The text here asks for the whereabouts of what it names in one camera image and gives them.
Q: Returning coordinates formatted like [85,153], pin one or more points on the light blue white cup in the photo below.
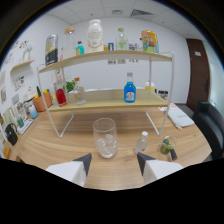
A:
[33,112]

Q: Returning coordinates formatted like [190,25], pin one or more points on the black chair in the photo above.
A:
[210,128]

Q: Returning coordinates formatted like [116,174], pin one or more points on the clear bottle with blue cap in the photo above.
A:
[140,45]

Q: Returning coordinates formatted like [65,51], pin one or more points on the yellow red instant cup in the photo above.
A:
[149,86]

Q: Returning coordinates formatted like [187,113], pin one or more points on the louvred air vent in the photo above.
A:
[141,12]

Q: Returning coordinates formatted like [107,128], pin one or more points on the clear glass with ice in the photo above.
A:
[106,140]

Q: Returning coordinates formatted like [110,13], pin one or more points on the glass jar with lime and mint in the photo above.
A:
[166,146]

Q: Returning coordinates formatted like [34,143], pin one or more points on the brown door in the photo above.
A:
[199,71]

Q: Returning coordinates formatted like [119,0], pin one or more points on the glass jar with cork lid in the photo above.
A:
[69,43]

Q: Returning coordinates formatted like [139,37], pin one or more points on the large white bottle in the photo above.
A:
[95,36]

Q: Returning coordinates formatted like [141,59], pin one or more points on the white figurine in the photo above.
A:
[27,50]

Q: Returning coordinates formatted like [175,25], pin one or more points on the small teal bottle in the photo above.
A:
[79,49]

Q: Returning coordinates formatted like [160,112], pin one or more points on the orange container with cactus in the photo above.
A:
[42,101]

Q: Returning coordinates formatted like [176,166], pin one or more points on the blue liquid bottle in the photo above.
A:
[129,91]

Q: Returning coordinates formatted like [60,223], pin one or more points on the green cup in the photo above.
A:
[20,122]

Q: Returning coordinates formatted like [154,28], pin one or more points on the orange printed leaflet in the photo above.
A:
[165,107]

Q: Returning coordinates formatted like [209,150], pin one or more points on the wooden wall shelf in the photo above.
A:
[21,65]

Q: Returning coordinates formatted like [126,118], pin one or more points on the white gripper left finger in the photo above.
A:
[71,170]

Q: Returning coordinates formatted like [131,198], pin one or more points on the vase with white flowers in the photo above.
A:
[58,78]

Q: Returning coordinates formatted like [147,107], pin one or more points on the red liquid bottle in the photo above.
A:
[61,96]

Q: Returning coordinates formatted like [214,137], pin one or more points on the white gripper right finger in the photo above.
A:
[156,168]

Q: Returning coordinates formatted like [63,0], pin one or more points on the green potted plant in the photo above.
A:
[70,86]

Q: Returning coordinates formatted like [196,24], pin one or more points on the clear bottle with orange label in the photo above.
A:
[79,95]

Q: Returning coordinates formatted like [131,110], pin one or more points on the white tray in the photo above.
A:
[25,126]

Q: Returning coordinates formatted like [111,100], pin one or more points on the yellow cartoon print can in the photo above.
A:
[150,41]

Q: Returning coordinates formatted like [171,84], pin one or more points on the clear bottle with red label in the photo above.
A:
[141,145]

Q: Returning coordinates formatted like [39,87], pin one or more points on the black kettle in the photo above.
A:
[11,135]

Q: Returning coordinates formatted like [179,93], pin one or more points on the slim pink bottle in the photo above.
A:
[61,53]

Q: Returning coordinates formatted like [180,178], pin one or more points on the white-framed two-tier wooden rack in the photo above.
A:
[106,96]

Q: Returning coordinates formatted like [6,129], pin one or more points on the clear bottle with green cap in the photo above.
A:
[122,40]

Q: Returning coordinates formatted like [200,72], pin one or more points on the black silver soda water can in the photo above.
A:
[51,50]

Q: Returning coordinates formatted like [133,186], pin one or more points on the white notebook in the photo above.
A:
[180,118]

